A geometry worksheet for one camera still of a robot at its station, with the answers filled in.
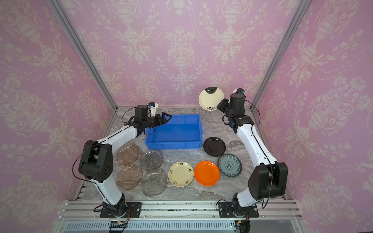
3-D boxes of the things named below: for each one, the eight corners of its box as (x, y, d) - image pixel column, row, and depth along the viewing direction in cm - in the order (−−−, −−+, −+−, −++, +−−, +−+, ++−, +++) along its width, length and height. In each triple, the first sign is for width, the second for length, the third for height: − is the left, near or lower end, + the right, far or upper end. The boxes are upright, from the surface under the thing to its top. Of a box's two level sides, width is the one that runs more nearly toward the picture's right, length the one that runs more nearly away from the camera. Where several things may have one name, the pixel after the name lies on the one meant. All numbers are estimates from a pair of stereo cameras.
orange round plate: (194, 186, 84) (194, 185, 81) (193, 162, 93) (193, 160, 91) (220, 186, 84) (221, 185, 81) (217, 162, 93) (218, 160, 91)
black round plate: (203, 156, 95) (204, 154, 93) (202, 139, 104) (203, 137, 101) (225, 156, 95) (226, 154, 93) (223, 139, 104) (223, 137, 101)
